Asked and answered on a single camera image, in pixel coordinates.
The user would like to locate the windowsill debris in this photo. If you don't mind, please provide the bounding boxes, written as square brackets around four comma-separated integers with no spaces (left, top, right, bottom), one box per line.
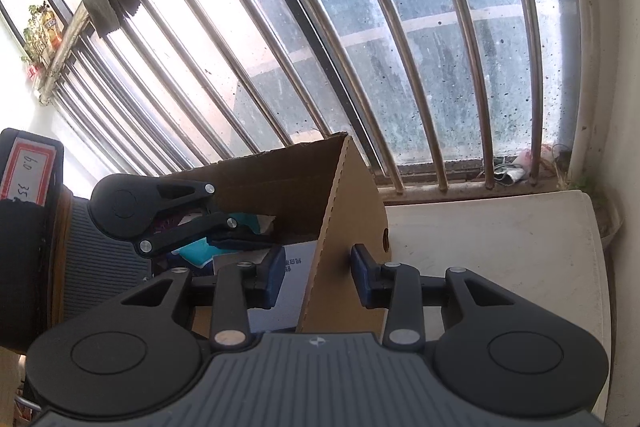
[492,148,535,186]

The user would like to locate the grey cloth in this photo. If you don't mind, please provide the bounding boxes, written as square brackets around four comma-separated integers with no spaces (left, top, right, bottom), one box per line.
[81,0,147,38]

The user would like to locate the orange bottle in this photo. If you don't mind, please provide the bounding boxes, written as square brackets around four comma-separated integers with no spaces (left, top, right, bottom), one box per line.
[42,13,65,50]

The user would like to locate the white rectangular box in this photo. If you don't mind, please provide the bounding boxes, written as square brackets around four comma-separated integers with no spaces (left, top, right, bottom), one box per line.
[212,241,319,336]

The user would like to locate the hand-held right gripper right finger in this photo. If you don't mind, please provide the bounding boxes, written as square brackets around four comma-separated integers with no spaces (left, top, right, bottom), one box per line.
[350,243,516,349]

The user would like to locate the brown cardboard box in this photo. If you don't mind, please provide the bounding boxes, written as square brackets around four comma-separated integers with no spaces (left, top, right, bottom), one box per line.
[150,132,392,344]

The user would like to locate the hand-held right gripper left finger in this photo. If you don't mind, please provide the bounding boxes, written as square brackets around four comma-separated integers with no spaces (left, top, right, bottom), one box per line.
[120,246,287,349]

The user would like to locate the green potted plant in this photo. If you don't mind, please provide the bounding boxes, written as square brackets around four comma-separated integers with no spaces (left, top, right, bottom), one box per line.
[20,4,53,68]

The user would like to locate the blue wet wipes packet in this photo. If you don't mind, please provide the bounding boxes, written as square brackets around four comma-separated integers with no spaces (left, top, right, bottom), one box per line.
[177,211,273,269]

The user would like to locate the purple air freshener can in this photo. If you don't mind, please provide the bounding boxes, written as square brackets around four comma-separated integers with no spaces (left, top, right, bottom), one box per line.
[152,207,201,234]

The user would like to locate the metal window railing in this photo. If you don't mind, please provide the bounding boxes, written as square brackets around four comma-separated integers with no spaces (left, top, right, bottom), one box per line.
[37,0,551,198]

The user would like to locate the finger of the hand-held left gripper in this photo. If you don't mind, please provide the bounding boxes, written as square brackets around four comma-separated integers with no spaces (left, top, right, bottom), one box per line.
[137,180,282,257]

